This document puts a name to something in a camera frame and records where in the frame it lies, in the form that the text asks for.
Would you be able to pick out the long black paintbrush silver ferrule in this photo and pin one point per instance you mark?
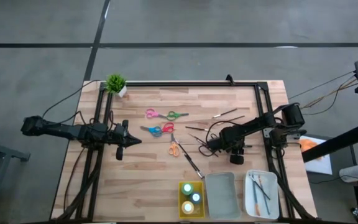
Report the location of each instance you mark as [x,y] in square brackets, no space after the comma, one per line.
[197,170]
[183,151]

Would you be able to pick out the yellow plastic slotted basket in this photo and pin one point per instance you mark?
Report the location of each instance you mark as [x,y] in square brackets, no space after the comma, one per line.
[197,214]

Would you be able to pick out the white paper roll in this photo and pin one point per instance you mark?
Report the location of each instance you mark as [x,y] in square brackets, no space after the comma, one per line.
[351,173]

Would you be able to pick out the dark teal paint bottle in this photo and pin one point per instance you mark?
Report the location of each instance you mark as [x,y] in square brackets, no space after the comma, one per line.
[195,198]

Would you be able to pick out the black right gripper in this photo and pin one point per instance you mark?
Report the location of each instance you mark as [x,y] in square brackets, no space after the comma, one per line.
[230,140]

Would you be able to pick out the grey metal stand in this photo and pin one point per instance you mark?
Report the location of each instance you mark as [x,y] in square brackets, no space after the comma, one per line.
[5,149]

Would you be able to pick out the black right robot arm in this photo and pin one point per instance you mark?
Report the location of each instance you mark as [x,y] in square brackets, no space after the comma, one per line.
[253,124]

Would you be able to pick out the white plastic bin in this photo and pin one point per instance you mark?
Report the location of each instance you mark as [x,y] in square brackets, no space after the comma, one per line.
[274,199]
[222,196]

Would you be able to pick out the green paint bottle white cap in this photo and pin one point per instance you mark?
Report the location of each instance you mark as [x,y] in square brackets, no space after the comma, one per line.
[187,188]

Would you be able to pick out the orange object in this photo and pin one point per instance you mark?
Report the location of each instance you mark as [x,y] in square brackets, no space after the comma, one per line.
[308,145]

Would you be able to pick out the black beam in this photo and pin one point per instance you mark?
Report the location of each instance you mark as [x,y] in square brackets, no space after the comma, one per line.
[337,143]

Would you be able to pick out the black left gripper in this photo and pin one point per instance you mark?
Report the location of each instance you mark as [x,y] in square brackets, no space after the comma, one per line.
[118,138]

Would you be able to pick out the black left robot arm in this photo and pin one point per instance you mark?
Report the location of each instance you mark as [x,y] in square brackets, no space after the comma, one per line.
[61,130]

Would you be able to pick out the black caster wheel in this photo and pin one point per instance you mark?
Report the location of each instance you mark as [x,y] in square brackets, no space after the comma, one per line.
[356,214]

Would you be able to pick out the yellow paint bottle white cap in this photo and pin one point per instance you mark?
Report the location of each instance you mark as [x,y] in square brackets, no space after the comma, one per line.
[187,208]

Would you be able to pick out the black arched frame bracket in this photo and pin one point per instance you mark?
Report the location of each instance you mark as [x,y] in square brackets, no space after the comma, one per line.
[229,79]

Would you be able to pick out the black aluminium rig frame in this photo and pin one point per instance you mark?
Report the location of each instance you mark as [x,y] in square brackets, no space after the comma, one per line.
[182,84]

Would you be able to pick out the white sheet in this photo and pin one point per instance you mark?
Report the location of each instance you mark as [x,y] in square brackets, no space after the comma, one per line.
[320,165]

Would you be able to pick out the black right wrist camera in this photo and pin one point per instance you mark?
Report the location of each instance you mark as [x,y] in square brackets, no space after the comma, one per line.
[237,159]

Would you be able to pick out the green plant white pot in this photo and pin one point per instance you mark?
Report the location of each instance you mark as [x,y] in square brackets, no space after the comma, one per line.
[116,83]

